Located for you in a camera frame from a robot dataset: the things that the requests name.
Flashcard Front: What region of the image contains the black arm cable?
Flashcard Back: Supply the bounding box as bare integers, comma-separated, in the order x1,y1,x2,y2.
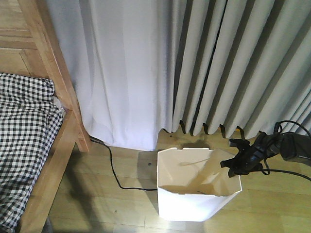
261,120,311,182

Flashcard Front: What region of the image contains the black white checkered bedding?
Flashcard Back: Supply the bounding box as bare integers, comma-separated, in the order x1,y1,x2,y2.
0,73,63,233

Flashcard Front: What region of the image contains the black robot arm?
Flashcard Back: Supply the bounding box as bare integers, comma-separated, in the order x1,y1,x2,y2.
220,132,311,178

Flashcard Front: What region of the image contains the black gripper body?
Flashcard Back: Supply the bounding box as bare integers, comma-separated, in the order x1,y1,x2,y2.
220,133,273,178

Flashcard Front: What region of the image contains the wooden bed frame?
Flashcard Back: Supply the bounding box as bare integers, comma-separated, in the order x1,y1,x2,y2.
0,0,90,233

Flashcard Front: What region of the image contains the black power cord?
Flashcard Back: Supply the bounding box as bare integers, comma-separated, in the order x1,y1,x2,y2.
89,137,158,192

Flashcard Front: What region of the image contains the white sheer curtain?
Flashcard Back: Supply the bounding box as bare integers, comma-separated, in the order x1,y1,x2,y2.
47,0,186,150

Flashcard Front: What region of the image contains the light blue pleated curtain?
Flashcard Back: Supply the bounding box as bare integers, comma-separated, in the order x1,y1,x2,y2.
168,0,311,138

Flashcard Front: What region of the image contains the white plastic trash bin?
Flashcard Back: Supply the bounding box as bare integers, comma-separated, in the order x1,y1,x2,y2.
157,148,242,222

